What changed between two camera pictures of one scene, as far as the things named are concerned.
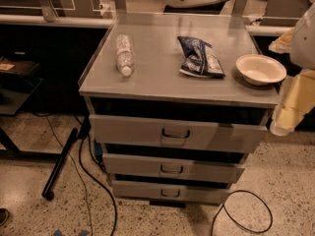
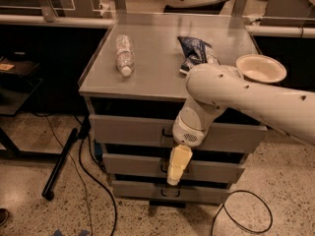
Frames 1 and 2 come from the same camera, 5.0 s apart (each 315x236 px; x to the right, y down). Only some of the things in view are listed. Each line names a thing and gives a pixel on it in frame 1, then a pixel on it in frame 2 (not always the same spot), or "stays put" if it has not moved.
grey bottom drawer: x=170 y=192 stays put
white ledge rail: x=38 y=20 stays put
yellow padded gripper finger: x=297 y=103 -> x=181 y=154
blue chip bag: x=199 y=58 stays put
